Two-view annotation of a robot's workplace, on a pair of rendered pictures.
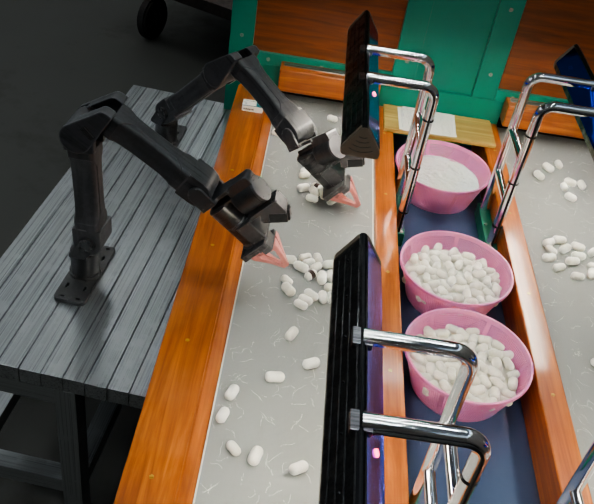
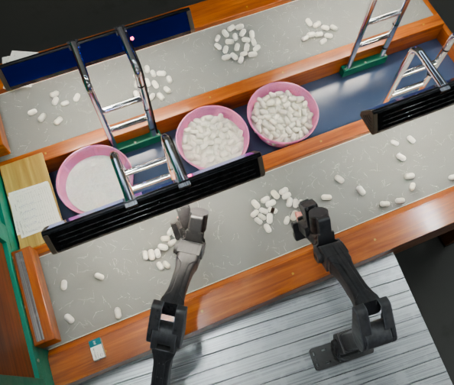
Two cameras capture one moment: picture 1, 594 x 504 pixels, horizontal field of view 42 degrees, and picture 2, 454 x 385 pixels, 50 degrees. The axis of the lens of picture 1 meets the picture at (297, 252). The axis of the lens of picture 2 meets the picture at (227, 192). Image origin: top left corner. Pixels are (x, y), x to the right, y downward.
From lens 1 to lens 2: 1.81 m
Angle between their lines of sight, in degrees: 62
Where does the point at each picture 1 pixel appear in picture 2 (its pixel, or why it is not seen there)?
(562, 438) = (308, 64)
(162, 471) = (449, 203)
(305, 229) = (227, 235)
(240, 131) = (142, 337)
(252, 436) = (397, 184)
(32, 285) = (372, 373)
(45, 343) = (403, 329)
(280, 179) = not seen: hidden behind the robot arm
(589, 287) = (173, 73)
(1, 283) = not seen: outside the picture
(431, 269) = (217, 152)
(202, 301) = not seen: hidden behind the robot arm
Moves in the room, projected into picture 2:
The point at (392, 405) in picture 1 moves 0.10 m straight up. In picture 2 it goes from (342, 132) to (348, 118)
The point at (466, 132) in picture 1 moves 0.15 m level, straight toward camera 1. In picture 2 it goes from (33, 176) to (77, 170)
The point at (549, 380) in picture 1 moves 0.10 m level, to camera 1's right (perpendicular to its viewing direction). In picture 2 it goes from (274, 75) to (264, 55)
